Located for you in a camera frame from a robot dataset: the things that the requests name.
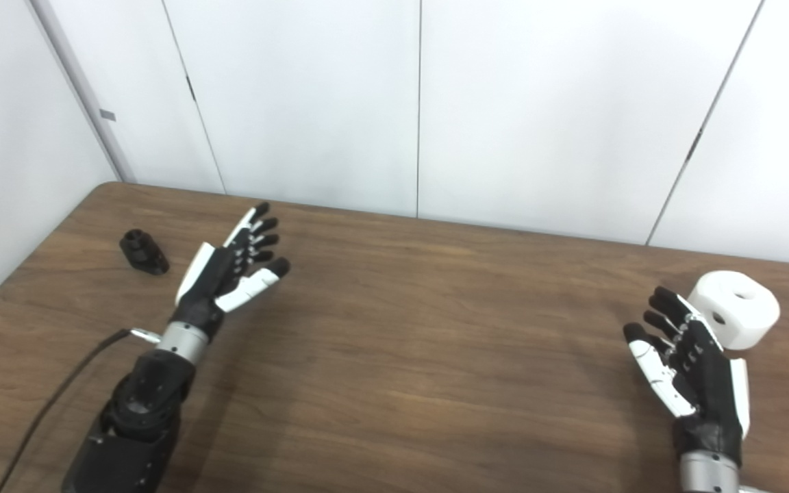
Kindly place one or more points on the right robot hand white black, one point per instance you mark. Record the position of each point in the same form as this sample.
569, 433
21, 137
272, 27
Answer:
706, 373

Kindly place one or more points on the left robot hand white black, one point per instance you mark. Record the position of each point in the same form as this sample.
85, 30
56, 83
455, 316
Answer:
216, 277

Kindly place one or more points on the round white plastic piece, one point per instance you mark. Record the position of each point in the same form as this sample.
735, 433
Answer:
744, 308

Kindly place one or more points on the black plastic holder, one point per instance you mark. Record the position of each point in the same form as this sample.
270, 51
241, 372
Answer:
142, 252

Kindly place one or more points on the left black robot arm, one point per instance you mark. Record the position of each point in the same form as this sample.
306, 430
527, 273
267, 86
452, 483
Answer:
141, 411

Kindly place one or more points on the black panel hinge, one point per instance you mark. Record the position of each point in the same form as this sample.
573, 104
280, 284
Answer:
191, 87
694, 145

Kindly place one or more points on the small grey wall tag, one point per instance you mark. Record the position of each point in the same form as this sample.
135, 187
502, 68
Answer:
107, 115

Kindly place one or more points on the grey wall corner post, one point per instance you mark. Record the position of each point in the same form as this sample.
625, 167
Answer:
83, 89

